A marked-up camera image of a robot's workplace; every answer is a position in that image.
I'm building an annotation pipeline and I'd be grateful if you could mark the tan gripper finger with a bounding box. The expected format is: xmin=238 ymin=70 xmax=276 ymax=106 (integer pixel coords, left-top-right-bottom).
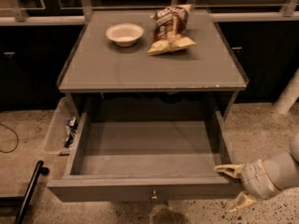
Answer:
xmin=229 ymin=191 xmax=259 ymax=213
xmin=214 ymin=164 xmax=245 ymax=178

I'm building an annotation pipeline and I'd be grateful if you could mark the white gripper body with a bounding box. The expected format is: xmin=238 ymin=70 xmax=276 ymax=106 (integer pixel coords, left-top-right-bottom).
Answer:
xmin=240 ymin=160 xmax=280 ymax=200

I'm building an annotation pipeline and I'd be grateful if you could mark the grey top drawer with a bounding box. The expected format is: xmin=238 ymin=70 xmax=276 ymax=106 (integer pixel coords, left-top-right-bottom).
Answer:
xmin=48 ymin=97 xmax=242 ymax=202

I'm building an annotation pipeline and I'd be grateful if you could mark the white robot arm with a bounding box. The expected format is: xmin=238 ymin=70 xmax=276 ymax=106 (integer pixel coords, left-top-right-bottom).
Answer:
xmin=214 ymin=75 xmax=299 ymax=212

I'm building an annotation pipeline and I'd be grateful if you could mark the grey drawer cabinet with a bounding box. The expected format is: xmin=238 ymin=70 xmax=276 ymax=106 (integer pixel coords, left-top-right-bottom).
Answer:
xmin=56 ymin=8 xmax=249 ymax=123

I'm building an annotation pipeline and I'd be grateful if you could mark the brown chip bag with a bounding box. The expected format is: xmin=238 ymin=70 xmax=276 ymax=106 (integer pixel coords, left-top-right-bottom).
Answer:
xmin=148 ymin=5 xmax=195 ymax=56

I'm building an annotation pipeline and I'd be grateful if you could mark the crumpled wrapper in bin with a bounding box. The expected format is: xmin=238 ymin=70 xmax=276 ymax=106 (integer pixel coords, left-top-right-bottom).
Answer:
xmin=64 ymin=116 xmax=78 ymax=148

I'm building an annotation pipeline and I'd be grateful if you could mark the white paper bowl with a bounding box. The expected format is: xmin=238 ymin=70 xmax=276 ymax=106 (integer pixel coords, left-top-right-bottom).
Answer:
xmin=106 ymin=23 xmax=144 ymax=47

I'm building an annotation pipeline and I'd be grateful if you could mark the clear plastic bin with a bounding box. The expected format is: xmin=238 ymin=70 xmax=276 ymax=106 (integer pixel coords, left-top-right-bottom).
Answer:
xmin=44 ymin=97 xmax=75 ymax=156

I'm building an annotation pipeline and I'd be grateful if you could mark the black metal bar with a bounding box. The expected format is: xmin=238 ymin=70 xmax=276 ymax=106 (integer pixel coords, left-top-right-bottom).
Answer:
xmin=0 ymin=161 xmax=50 ymax=224

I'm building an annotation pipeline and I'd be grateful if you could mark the black floor cable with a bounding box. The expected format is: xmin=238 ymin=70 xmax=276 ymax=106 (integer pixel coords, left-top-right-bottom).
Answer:
xmin=0 ymin=123 xmax=20 ymax=154

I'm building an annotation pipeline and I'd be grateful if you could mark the metal railing frame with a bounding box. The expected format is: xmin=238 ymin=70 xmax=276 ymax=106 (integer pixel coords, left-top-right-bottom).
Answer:
xmin=1 ymin=0 xmax=299 ymax=25

